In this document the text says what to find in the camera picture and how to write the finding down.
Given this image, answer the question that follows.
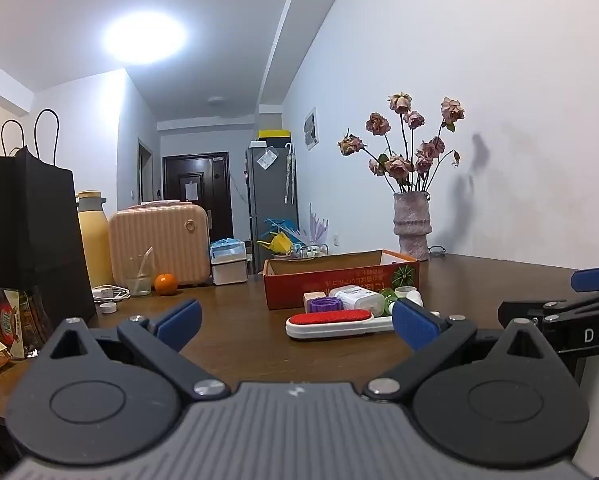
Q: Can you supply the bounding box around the clear glass cup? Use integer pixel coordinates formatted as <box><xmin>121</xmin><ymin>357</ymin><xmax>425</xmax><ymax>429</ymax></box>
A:
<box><xmin>123</xmin><ymin>255</ymin><xmax>155</xmax><ymax>297</ymax></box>

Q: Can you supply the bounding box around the yellow watering can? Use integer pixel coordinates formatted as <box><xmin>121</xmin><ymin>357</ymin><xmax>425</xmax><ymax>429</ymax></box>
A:
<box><xmin>258</xmin><ymin>232</ymin><xmax>292</xmax><ymax>256</ymax></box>

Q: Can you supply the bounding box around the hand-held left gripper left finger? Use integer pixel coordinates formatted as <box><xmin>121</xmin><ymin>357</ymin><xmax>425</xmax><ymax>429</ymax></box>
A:
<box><xmin>38</xmin><ymin>299</ymin><xmax>231</xmax><ymax>402</ymax></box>

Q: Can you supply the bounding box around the framed wall picture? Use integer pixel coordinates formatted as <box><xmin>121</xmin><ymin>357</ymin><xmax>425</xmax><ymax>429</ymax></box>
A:
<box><xmin>303</xmin><ymin>106</ymin><xmax>318</xmax><ymax>152</ymax></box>

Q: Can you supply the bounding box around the clear drinking straw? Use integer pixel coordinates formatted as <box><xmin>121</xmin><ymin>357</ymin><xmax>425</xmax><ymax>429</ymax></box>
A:
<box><xmin>136</xmin><ymin>246</ymin><xmax>154</xmax><ymax>291</ymax></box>

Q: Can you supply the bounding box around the white labelled bottle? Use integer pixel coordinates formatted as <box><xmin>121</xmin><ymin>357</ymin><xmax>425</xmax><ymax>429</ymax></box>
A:
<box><xmin>328</xmin><ymin>285</ymin><xmax>386</xmax><ymax>318</ymax></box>

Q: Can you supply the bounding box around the white umbrella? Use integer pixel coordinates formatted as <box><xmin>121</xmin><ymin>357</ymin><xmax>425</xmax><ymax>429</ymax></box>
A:
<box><xmin>284</xmin><ymin>142</ymin><xmax>296</xmax><ymax>206</ymax></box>

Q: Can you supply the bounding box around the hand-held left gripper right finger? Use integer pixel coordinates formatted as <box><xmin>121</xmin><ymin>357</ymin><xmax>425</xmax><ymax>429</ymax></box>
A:
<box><xmin>362</xmin><ymin>299</ymin><xmax>563</xmax><ymax>403</ymax></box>

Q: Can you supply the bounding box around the purple paper bouquet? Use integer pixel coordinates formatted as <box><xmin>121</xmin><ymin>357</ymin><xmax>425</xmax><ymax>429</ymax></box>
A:
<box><xmin>304</xmin><ymin>203</ymin><xmax>331</xmax><ymax>246</ymax></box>

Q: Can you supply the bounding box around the blue tissue pack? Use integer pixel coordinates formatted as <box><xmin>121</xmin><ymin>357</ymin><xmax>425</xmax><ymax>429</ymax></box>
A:
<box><xmin>210</xmin><ymin>238</ymin><xmax>246</xmax><ymax>263</ymax></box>

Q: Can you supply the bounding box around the red white lint brush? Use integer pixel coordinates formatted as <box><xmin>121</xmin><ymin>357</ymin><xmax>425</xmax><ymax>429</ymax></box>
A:
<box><xmin>285</xmin><ymin>309</ymin><xmax>397</xmax><ymax>342</ymax></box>

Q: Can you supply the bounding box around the yellow thermos jug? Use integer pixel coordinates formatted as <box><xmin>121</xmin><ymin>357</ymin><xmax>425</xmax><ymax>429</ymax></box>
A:
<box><xmin>76</xmin><ymin>190</ymin><xmax>114</xmax><ymax>288</ymax></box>

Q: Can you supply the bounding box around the glossy snack packet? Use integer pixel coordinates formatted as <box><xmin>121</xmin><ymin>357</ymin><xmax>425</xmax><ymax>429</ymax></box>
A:
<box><xmin>0</xmin><ymin>286</ymin><xmax>55</xmax><ymax>359</ymax></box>

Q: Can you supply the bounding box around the pink ribbed suitcase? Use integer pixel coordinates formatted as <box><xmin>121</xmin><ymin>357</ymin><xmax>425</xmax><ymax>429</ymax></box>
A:
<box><xmin>109</xmin><ymin>201</ymin><xmax>212</xmax><ymax>288</ymax></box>

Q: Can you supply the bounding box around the pink grey ceramic vase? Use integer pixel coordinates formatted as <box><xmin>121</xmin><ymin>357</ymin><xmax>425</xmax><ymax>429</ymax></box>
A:
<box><xmin>393</xmin><ymin>191</ymin><xmax>433</xmax><ymax>261</ymax></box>

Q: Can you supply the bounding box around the green spray bottle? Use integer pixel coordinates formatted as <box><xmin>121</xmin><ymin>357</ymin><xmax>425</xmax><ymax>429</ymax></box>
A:
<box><xmin>379</xmin><ymin>286</ymin><xmax>405</xmax><ymax>313</ymax></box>

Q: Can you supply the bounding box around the grey refrigerator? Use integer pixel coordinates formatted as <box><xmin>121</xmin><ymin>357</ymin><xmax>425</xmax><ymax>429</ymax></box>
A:
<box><xmin>246</xmin><ymin>146</ymin><xmax>300</xmax><ymax>273</ymax></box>

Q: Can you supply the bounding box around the orange cardboard box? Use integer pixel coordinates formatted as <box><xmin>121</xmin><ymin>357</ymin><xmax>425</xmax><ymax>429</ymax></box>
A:
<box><xmin>262</xmin><ymin>249</ymin><xmax>421</xmax><ymax>311</ymax></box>

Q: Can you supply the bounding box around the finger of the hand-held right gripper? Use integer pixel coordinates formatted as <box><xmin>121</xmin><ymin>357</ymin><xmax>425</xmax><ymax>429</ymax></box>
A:
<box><xmin>498</xmin><ymin>291</ymin><xmax>599</xmax><ymax>328</ymax></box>
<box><xmin>572</xmin><ymin>265</ymin><xmax>599</xmax><ymax>292</ymax></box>

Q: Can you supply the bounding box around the dark brown door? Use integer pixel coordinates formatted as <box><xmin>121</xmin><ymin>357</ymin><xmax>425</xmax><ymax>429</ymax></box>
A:
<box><xmin>162</xmin><ymin>151</ymin><xmax>230</xmax><ymax>241</ymax></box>

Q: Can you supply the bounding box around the rack of small bottles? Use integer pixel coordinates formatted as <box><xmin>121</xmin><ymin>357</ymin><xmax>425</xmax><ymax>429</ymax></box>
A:
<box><xmin>292</xmin><ymin>242</ymin><xmax>330</xmax><ymax>261</ymax></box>

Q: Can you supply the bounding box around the black paper bag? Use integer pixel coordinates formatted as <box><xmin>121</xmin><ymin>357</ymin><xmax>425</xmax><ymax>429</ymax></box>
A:
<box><xmin>0</xmin><ymin>109</ymin><xmax>97</xmax><ymax>328</ymax></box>

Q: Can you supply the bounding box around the round ceiling lamp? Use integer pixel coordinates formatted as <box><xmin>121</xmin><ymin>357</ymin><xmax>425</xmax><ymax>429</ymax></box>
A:
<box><xmin>104</xmin><ymin>10</ymin><xmax>187</xmax><ymax>66</ymax></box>

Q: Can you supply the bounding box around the white charger with cable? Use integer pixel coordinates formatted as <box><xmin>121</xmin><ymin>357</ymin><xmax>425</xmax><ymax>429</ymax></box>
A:
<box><xmin>93</xmin><ymin>285</ymin><xmax>131</xmax><ymax>304</ymax></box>

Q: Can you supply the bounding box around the bunch of dried roses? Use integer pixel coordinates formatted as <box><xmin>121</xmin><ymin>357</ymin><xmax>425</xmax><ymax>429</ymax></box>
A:
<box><xmin>338</xmin><ymin>92</ymin><xmax>466</xmax><ymax>196</ymax></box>

